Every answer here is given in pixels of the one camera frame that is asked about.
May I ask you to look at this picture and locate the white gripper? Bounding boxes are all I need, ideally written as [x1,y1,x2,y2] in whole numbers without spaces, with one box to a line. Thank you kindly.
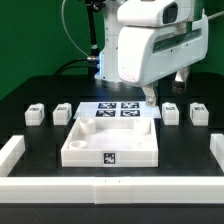
[118,15,208,107]

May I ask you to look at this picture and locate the white square tabletop part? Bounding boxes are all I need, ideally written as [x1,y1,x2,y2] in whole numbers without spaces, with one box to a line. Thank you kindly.
[61,117,159,168]

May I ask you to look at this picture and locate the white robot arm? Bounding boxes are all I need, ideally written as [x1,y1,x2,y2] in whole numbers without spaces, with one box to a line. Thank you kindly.
[95,0,208,107]

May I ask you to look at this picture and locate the white sheet with markers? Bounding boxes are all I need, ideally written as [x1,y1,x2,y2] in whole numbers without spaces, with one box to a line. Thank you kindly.
[74,101,161,118]

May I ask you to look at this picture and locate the white U-shaped obstacle fence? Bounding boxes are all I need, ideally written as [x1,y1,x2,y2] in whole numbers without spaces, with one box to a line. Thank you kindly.
[0,135,224,204]

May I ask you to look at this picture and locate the black cables at base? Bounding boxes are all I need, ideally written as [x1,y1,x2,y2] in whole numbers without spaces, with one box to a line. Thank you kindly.
[54,55,101,77]

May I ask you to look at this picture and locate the grey thin cable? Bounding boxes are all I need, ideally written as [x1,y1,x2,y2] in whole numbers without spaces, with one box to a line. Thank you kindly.
[60,0,91,58]

